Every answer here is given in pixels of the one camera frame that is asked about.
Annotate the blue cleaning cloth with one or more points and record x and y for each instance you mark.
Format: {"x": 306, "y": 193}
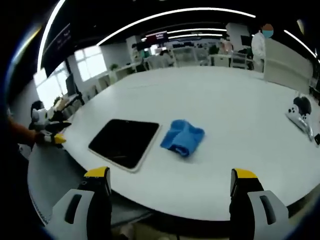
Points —
{"x": 182, "y": 138}

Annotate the small black object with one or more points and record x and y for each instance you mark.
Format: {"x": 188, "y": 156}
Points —
{"x": 317, "y": 139}

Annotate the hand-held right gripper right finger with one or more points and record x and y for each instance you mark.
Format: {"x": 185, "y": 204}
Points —
{"x": 260, "y": 212}

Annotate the white low shelf cabinet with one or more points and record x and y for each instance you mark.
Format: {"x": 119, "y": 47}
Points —
{"x": 117, "y": 75}

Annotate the black tablet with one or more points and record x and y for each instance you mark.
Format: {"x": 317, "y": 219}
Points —
{"x": 124, "y": 143}

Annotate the white and black device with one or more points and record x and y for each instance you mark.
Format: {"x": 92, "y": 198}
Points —
{"x": 301, "y": 113}

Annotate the black monitor on stand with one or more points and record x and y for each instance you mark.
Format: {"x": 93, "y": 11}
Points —
{"x": 72, "y": 86}

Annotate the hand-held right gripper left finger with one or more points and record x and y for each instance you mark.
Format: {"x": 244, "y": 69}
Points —
{"x": 82, "y": 210}

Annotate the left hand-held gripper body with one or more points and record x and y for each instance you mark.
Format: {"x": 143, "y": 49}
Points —
{"x": 39, "y": 117}

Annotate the green potted plant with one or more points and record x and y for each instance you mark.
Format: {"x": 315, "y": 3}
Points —
{"x": 113, "y": 67}

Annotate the wall display screen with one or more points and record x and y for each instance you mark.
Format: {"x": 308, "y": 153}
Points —
{"x": 156, "y": 37}

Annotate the white partition panel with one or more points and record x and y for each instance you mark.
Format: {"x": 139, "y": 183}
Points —
{"x": 287, "y": 63}

